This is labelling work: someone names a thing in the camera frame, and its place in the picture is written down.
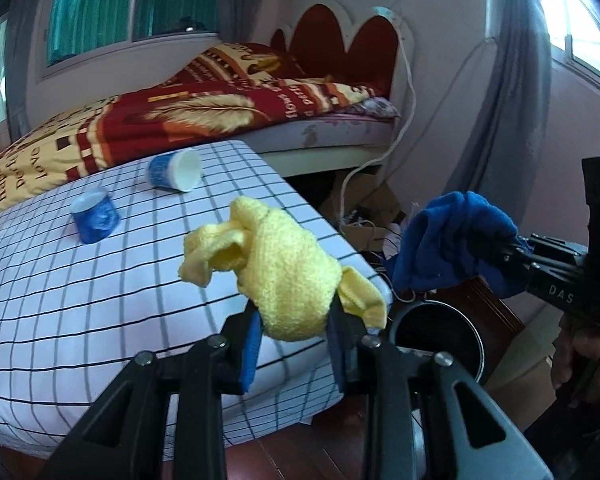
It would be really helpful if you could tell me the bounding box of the white checked tablecloth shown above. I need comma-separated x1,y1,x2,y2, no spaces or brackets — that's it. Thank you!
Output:
0,140,393,463

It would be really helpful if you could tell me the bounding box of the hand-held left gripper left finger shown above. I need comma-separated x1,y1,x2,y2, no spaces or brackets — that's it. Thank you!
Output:
37,302,263,480

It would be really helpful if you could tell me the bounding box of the red and yellow printed blanket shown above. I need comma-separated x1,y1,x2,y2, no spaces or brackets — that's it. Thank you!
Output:
0,42,386,221

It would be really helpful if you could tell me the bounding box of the large green-tinted window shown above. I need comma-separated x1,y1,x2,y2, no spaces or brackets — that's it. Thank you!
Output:
47,0,221,66

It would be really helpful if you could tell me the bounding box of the blue cloth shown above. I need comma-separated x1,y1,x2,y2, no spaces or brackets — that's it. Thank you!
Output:
384,191,521,301

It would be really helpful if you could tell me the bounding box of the red scalloped bed headboard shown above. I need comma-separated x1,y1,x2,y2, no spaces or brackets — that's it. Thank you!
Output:
270,4,401,96

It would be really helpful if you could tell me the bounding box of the brown wooden stool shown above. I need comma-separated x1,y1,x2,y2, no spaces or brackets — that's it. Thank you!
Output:
460,275,526,351

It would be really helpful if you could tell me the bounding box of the flat cardboard box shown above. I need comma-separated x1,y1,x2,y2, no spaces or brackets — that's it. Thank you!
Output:
482,330,557,413

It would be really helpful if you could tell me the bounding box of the person's right hand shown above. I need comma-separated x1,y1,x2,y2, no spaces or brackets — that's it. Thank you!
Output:
550,320,600,411

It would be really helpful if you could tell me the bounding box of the corner window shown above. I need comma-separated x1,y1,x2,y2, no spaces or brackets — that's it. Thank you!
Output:
540,0,600,86

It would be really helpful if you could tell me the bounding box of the white cable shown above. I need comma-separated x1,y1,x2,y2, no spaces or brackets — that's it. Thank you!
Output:
337,6,417,226

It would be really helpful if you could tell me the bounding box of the yellow cloth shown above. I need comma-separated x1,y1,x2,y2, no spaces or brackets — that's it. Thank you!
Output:
179,196,388,343

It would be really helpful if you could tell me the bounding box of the bed mattress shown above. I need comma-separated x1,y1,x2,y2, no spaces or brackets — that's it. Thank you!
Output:
252,100,401,176

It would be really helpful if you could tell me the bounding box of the blue paper cup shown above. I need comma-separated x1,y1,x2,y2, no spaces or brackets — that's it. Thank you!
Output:
71,189,122,244
147,148,202,194

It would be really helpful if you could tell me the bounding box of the black round bin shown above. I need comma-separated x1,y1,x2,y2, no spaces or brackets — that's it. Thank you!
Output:
387,299,488,386

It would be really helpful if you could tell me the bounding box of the long grey curtain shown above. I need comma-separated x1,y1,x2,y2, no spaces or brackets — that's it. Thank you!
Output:
445,0,553,196

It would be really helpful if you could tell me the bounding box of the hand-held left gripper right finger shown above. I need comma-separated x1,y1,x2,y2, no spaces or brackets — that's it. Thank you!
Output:
326,300,556,480

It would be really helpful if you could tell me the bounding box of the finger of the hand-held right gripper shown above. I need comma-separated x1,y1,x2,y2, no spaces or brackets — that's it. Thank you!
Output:
480,250,537,287
500,232,537,257

